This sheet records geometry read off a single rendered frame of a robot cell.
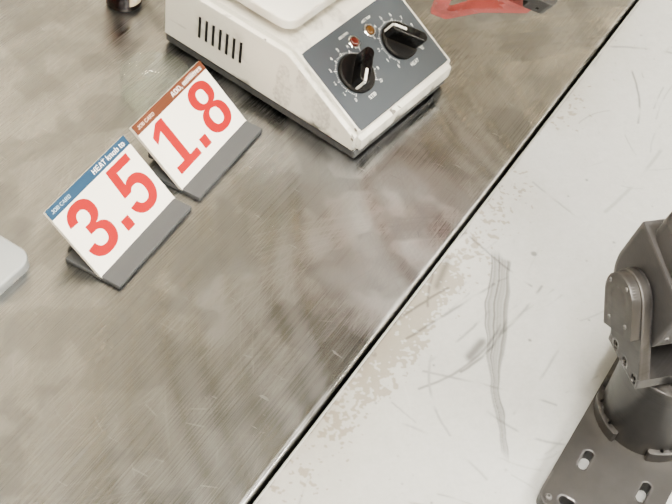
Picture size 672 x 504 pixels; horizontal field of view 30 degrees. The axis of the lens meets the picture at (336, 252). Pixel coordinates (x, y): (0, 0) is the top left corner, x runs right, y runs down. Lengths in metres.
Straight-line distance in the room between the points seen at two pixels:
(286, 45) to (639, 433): 0.38
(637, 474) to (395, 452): 0.15
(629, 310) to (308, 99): 0.32
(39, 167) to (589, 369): 0.42
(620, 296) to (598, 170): 0.27
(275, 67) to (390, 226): 0.15
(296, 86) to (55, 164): 0.19
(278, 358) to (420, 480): 0.12
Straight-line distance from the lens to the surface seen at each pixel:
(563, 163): 1.00
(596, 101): 1.07
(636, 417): 0.81
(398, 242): 0.91
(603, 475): 0.82
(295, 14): 0.94
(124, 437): 0.79
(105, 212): 0.88
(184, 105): 0.94
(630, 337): 0.75
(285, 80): 0.96
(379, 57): 0.98
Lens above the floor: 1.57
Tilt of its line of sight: 48 degrees down
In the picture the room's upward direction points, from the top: 11 degrees clockwise
